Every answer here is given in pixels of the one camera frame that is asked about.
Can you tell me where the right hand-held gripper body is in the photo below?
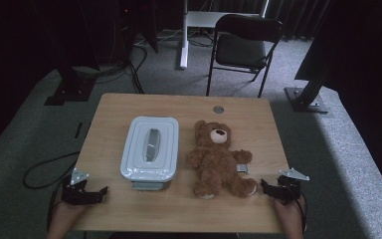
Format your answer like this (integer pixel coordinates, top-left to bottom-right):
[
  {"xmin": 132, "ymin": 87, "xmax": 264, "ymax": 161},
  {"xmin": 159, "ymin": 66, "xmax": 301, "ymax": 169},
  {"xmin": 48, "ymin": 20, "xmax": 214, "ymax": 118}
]
[{"xmin": 277, "ymin": 167, "xmax": 311, "ymax": 205}]

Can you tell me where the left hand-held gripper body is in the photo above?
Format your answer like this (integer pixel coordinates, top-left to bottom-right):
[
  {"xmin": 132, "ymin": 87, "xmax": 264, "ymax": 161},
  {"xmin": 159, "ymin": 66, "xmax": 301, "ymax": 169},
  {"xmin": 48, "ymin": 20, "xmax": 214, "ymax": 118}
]
[{"xmin": 62, "ymin": 167, "xmax": 96, "ymax": 205}]

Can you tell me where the clear plastic storage box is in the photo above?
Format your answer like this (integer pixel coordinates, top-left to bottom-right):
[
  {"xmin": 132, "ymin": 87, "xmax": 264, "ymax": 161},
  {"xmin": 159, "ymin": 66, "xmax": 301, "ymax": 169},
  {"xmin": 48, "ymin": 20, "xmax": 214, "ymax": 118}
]
[{"xmin": 130, "ymin": 178, "xmax": 171, "ymax": 192}]

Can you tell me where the brown teddy bear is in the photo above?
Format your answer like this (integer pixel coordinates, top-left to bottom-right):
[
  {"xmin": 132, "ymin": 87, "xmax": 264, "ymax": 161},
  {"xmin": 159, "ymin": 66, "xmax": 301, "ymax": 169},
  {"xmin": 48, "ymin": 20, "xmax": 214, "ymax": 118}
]
[{"xmin": 185, "ymin": 119, "xmax": 258, "ymax": 201}]

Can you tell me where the pale blue box lid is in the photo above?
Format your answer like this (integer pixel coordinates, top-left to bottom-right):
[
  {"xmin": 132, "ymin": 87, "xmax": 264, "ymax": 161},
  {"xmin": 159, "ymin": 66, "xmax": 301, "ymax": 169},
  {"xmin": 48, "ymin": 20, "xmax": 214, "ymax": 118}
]
[{"xmin": 119, "ymin": 116, "xmax": 180, "ymax": 182}]

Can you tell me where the person's left hand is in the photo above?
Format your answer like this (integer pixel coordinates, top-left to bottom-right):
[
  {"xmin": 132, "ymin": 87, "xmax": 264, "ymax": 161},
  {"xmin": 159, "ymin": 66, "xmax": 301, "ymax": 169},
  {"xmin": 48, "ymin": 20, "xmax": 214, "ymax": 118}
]
[{"xmin": 50, "ymin": 200, "xmax": 89, "ymax": 231}]

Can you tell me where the person's right hand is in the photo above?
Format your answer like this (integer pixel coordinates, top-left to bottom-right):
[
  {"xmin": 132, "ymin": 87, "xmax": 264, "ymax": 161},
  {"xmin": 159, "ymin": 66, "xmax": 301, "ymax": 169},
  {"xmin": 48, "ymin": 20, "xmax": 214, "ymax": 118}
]
[{"xmin": 273, "ymin": 195, "xmax": 306, "ymax": 233}]

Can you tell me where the black metal stand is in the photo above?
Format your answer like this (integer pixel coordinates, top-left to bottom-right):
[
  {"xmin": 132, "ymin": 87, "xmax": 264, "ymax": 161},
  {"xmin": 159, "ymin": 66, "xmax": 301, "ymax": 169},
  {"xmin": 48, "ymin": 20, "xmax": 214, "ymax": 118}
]
[
  {"xmin": 44, "ymin": 64, "xmax": 97, "ymax": 108},
  {"xmin": 284, "ymin": 66, "xmax": 330, "ymax": 115}
]

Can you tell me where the black folding chair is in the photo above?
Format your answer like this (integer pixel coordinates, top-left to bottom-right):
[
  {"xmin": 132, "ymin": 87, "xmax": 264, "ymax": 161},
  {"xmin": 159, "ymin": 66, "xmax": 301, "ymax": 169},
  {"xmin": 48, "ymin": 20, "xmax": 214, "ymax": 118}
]
[{"xmin": 206, "ymin": 13, "xmax": 285, "ymax": 99}]

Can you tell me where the dark equipment rack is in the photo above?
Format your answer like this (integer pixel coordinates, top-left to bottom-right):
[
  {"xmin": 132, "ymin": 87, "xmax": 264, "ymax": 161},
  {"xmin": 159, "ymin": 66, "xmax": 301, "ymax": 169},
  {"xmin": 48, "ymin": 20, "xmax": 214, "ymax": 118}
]
[{"xmin": 113, "ymin": 0, "xmax": 160, "ymax": 66}]

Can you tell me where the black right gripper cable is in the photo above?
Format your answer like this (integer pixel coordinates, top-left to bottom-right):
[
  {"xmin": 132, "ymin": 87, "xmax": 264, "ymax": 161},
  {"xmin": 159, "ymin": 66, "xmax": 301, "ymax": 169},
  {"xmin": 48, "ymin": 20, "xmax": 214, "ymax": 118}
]
[{"xmin": 294, "ymin": 193, "xmax": 308, "ymax": 233}]

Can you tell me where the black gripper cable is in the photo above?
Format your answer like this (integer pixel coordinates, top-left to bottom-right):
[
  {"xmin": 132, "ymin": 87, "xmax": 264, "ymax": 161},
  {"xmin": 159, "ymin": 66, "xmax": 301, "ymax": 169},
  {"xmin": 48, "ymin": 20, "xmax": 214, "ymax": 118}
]
[
  {"xmin": 294, "ymin": 193, "xmax": 308, "ymax": 233},
  {"xmin": 22, "ymin": 150, "xmax": 82, "ymax": 233}
]

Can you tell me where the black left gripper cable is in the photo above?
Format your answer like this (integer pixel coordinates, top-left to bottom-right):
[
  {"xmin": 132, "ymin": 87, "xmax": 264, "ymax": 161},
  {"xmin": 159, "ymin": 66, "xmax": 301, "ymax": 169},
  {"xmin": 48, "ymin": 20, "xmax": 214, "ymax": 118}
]
[{"xmin": 22, "ymin": 150, "xmax": 82, "ymax": 233}]

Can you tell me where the bundle of black floor cables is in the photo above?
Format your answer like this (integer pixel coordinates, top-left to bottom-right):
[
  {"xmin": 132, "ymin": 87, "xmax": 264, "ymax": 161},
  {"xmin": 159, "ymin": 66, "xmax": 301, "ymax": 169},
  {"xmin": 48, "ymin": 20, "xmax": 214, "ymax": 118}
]
[{"xmin": 76, "ymin": 44, "xmax": 148, "ymax": 95}]

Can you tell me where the white desk frame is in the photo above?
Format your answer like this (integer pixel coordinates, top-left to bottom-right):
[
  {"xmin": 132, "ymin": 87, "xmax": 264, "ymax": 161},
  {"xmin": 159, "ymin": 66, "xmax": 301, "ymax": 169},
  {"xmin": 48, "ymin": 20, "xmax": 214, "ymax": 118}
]
[{"xmin": 178, "ymin": 0, "xmax": 270, "ymax": 70}]

